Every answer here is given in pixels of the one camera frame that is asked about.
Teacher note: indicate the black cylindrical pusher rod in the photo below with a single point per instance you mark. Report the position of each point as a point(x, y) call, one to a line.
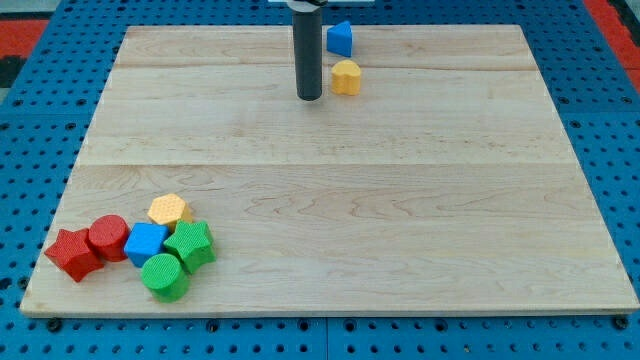
point(307, 41)

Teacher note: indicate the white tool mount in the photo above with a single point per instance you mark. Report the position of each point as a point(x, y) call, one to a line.
point(327, 2)

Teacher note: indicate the yellow heart block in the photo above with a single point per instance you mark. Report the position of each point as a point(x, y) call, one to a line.
point(346, 78)

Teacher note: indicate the blue cube block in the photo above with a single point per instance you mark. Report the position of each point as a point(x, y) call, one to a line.
point(145, 241)

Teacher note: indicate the blue triangle block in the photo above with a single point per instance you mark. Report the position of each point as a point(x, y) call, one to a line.
point(339, 39)

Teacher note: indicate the wooden board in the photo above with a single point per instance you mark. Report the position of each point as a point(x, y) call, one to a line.
point(447, 187)

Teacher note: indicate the yellow hexagon block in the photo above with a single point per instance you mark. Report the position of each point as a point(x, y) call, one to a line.
point(168, 210)

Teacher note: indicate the green star block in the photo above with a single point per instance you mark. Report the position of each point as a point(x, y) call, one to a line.
point(192, 244)

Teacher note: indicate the red cylinder block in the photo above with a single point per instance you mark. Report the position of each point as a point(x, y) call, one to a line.
point(108, 235)

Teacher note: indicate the green cylinder block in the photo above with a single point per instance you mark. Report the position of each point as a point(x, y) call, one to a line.
point(165, 278)

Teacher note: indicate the red star block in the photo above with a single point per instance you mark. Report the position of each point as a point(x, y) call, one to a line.
point(72, 254)

